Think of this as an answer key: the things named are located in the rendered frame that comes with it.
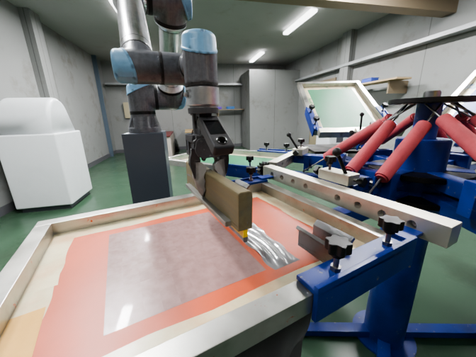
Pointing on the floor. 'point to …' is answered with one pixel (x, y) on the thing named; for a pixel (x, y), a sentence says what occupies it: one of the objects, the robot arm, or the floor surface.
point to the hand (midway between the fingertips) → (211, 190)
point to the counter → (171, 143)
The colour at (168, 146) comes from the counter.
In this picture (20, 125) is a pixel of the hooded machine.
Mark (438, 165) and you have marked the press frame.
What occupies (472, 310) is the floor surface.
